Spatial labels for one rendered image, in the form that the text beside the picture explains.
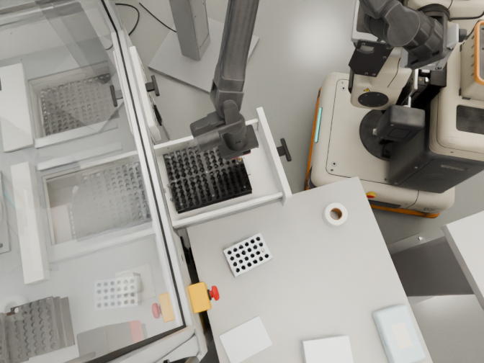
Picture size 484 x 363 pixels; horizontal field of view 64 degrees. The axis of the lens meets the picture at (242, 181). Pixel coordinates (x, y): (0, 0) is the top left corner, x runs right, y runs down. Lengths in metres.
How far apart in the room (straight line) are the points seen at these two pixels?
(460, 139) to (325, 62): 1.19
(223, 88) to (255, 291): 0.63
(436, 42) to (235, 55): 0.47
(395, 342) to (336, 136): 1.00
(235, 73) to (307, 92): 1.48
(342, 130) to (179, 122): 0.89
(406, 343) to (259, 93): 1.52
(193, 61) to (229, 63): 1.52
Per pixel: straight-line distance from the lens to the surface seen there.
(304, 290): 1.21
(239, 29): 0.82
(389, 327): 1.23
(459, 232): 1.39
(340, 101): 1.98
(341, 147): 1.87
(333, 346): 1.18
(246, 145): 0.99
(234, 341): 1.19
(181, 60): 2.36
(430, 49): 1.03
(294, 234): 1.22
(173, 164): 1.17
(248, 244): 1.17
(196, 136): 0.90
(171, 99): 2.28
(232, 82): 0.84
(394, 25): 0.93
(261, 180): 1.18
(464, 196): 2.34
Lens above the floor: 1.96
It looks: 73 degrees down
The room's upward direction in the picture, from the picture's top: straight up
